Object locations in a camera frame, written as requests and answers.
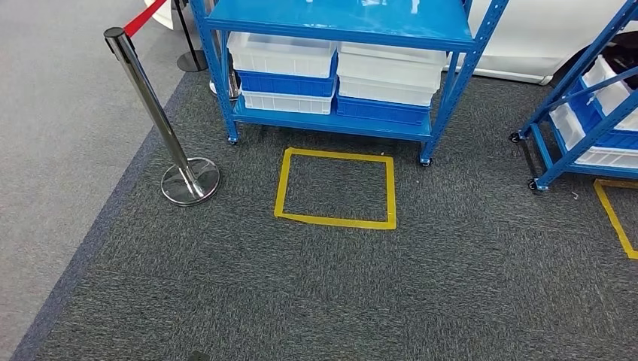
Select yellow floor tape square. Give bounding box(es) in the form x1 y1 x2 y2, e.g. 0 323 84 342
274 147 398 231

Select red barrier belt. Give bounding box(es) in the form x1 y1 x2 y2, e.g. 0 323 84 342
123 0 168 38

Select black stanchion post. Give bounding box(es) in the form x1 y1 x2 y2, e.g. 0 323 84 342
172 0 209 73

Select blue metal shelf rack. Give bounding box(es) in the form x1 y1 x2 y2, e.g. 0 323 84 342
189 0 510 168

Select white plastic bin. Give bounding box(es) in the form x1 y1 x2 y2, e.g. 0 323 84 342
549 102 587 150
582 54 638 132
226 32 337 79
576 147 638 169
338 42 448 91
242 89 335 116
339 74 439 107

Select blue wheeled cart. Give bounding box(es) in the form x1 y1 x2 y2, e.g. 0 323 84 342
509 0 638 192

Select blue plastic bin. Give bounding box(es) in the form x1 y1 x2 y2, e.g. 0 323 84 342
336 94 432 126
568 79 638 150
236 52 339 98

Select chrome stanchion post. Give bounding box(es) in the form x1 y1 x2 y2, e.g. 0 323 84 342
103 27 221 208
209 50 242 101

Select white car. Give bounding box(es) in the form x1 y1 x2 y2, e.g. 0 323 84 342
144 0 638 86

